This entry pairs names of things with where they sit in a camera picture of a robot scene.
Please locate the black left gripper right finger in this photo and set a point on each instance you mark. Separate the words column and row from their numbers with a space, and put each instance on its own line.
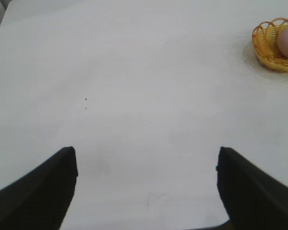
column 252, row 198

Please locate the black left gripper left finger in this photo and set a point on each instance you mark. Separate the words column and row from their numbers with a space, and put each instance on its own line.
column 36, row 196

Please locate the yellow woven wicker basket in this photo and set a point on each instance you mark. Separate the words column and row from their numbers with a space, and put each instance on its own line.
column 266, row 43

